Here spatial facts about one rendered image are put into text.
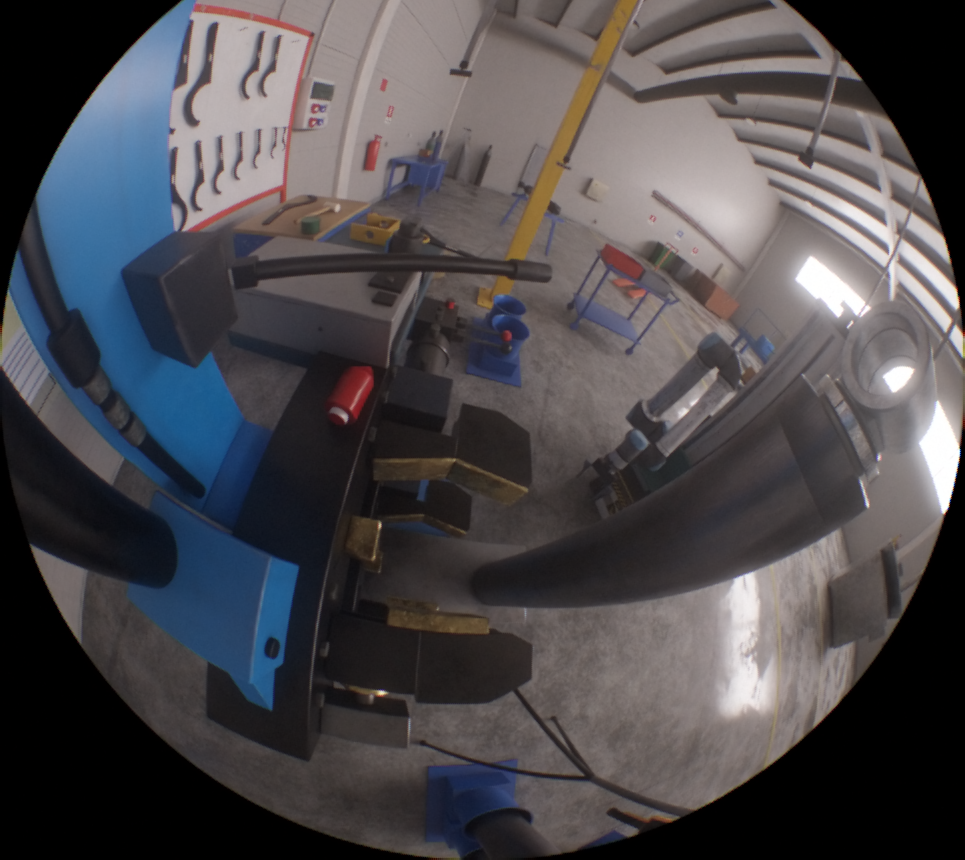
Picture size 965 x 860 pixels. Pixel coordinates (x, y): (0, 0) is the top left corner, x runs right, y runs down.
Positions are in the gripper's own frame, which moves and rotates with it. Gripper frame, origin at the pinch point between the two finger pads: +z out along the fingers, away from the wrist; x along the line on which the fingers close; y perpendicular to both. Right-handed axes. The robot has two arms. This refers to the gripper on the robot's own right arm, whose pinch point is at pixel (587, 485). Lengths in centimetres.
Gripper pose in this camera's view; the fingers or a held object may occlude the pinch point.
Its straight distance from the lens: 138.2
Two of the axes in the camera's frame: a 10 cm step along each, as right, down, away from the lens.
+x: -4.6, -6.6, 5.9
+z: -5.7, 7.3, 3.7
